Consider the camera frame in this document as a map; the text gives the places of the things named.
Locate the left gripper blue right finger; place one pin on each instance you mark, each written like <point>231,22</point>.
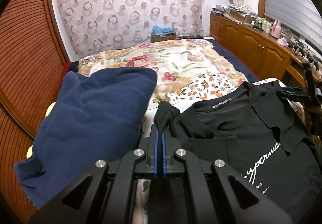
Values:
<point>167,153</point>

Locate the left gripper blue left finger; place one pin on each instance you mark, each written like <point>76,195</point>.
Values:
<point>152,152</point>

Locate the black printed t-shirt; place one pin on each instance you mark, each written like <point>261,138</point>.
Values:
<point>261,137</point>

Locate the wooden sideboard cabinet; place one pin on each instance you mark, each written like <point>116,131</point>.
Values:
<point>259,51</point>

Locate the navy blue folded garment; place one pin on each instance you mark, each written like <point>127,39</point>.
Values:
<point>94,118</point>

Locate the pink kettle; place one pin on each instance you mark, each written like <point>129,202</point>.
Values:
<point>276,29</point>

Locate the orange print white sheet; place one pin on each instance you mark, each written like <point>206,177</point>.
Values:
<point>203,87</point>

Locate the navy blue blanket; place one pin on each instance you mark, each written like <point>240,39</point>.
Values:
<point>237,64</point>

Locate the grey window blind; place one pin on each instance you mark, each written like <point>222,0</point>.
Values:
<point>299,15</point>

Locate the floral bedspread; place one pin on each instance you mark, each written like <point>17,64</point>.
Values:
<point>172,60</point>

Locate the clutter pile on cabinet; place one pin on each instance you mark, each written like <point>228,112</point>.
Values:
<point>237,14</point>

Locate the red blanket edge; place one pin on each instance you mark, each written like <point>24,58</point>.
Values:
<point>69,67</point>

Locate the circle patterned sheer curtain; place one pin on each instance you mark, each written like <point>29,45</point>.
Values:
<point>91,26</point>

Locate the wooden louvered wardrobe door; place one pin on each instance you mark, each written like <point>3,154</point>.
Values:
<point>32,61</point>

